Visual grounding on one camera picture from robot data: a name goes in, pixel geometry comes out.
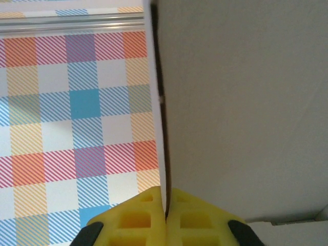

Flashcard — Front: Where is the aluminium corner post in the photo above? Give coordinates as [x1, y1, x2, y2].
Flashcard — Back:
[0, 12, 146, 33]

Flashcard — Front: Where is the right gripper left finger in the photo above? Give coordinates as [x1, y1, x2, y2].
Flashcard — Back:
[73, 186, 167, 246]

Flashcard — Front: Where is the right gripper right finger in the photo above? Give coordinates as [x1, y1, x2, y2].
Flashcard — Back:
[166, 188, 264, 246]

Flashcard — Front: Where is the white paper box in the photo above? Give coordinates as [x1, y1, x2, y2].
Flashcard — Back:
[142, 0, 328, 226]

